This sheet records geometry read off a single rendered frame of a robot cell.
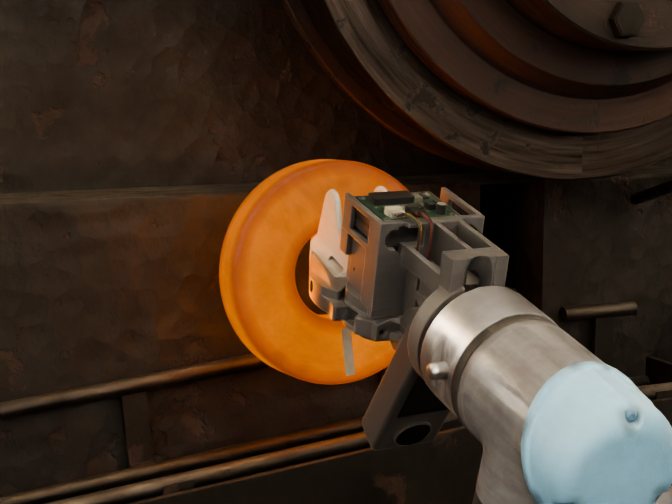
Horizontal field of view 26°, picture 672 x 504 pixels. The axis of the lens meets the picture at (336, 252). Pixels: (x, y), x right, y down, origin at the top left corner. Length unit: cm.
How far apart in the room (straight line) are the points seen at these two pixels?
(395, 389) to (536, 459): 19
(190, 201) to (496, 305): 33
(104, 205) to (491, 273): 33
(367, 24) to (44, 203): 26
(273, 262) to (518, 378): 28
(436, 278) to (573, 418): 16
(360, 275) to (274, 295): 10
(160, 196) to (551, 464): 44
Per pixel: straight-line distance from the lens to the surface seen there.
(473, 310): 80
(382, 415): 91
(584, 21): 99
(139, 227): 105
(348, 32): 100
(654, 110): 111
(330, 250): 96
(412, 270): 86
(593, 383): 73
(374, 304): 87
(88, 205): 104
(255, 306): 98
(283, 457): 102
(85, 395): 105
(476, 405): 77
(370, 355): 101
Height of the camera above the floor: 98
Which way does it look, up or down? 8 degrees down
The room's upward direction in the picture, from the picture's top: straight up
